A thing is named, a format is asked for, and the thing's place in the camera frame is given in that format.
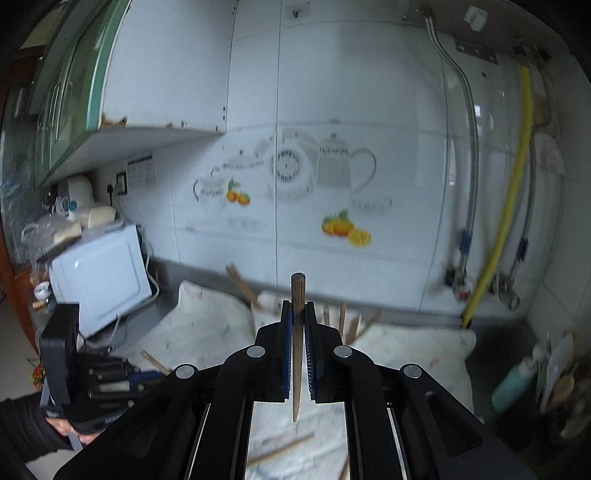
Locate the green wall cabinet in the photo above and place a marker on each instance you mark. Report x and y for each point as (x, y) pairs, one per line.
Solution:
(69, 92)

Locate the printed wall chart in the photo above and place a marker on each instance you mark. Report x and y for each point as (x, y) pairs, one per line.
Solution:
(140, 173)

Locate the yellow gas pipe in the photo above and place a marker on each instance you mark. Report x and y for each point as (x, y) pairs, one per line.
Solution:
(515, 184)

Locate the wall socket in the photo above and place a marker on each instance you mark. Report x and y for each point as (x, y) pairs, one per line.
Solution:
(121, 182)

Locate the person's left forearm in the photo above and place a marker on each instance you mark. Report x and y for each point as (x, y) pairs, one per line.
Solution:
(27, 424)

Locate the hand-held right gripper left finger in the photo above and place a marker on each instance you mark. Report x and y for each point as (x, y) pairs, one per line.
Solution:
(287, 355)

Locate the small patterned cup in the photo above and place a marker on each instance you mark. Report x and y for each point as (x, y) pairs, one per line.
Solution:
(41, 291)

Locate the pile of wooden chopsticks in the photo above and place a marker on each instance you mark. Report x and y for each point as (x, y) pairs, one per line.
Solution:
(342, 318)

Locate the teal pump bottle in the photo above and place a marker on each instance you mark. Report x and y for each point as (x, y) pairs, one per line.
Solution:
(510, 385)

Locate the white microwave oven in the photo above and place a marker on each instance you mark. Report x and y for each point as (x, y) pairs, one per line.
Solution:
(101, 277)

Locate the brown wooden chopstick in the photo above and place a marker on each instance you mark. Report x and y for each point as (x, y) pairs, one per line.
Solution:
(154, 362)
(298, 323)

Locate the white quilted mat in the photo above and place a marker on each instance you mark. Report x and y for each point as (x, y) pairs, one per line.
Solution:
(207, 318)

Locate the wooden spoon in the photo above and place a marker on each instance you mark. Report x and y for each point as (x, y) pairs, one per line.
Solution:
(564, 390)

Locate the white plastic utensil holder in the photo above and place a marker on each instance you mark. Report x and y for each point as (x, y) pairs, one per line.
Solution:
(268, 302)

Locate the metal angle valve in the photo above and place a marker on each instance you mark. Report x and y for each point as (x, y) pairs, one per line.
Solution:
(505, 288)

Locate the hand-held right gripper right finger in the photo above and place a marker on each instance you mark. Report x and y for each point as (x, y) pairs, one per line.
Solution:
(310, 355)

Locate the white rice paddle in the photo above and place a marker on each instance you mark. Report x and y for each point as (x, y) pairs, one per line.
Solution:
(558, 360)

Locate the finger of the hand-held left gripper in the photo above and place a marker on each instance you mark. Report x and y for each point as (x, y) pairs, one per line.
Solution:
(138, 379)

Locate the white plastic appliance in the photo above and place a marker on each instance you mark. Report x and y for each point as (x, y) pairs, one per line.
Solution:
(78, 191)

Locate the beige plastic container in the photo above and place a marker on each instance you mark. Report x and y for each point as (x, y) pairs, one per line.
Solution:
(100, 216)

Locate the person's left hand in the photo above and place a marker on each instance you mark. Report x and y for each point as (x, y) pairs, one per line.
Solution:
(74, 430)

